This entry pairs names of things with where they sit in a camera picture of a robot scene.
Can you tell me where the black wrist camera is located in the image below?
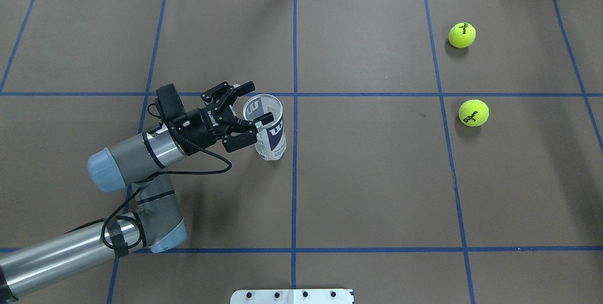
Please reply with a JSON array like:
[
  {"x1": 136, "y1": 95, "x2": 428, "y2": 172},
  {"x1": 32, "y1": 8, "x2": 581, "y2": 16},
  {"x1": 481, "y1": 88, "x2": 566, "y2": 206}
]
[{"x1": 155, "y1": 83, "x2": 186, "y2": 123}]

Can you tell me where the yellow tennis ball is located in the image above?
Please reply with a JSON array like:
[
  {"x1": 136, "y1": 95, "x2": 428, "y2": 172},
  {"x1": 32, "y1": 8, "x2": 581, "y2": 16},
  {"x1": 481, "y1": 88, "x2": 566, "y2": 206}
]
[
  {"x1": 458, "y1": 99, "x2": 490, "y2": 127},
  {"x1": 448, "y1": 22, "x2": 476, "y2": 49}
]

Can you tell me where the white blue tennis ball can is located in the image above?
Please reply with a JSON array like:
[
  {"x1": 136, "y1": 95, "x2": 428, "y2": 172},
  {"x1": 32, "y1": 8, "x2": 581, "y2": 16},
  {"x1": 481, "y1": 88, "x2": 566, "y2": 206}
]
[{"x1": 243, "y1": 94, "x2": 287, "y2": 161}]

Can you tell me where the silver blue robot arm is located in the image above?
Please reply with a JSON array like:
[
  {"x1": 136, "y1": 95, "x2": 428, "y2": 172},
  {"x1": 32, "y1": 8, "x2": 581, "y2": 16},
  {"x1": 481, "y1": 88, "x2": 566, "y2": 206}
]
[{"x1": 1, "y1": 90, "x2": 289, "y2": 304}]

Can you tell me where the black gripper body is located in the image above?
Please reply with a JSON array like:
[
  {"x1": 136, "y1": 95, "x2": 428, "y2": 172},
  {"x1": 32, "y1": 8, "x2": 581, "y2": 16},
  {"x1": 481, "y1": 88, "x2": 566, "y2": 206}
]
[{"x1": 171, "y1": 83, "x2": 258, "y2": 156}]

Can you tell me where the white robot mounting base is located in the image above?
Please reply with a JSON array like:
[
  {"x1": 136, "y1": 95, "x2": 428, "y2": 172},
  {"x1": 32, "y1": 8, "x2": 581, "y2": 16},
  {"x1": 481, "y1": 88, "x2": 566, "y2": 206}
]
[{"x1": 230, "y1": 288, "x2": 355, "y2": 304}]

